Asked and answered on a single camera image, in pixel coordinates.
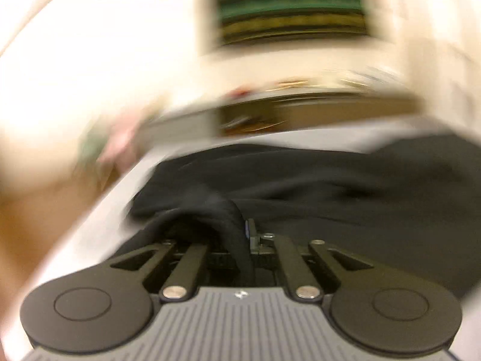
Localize black trousers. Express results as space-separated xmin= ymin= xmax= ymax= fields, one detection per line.
xmin=118 ymin=134 xmax=480 ymax=297

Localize long grey TV cabinet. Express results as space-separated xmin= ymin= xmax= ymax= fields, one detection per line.
xmin=137 ymin=87 xmax=421 ymax=149

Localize pink plastic chair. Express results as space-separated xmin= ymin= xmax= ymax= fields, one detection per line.
xmin=99 ymin=119 xmax=139 ymax=172

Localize green plastic chair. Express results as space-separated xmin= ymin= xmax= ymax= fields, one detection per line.
xmin=76 ymin=126 xmax=107 ymax=171

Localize wall mounted television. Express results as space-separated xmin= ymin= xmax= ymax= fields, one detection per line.
xmin=196 ymin=0 xmax=389 ymax=53

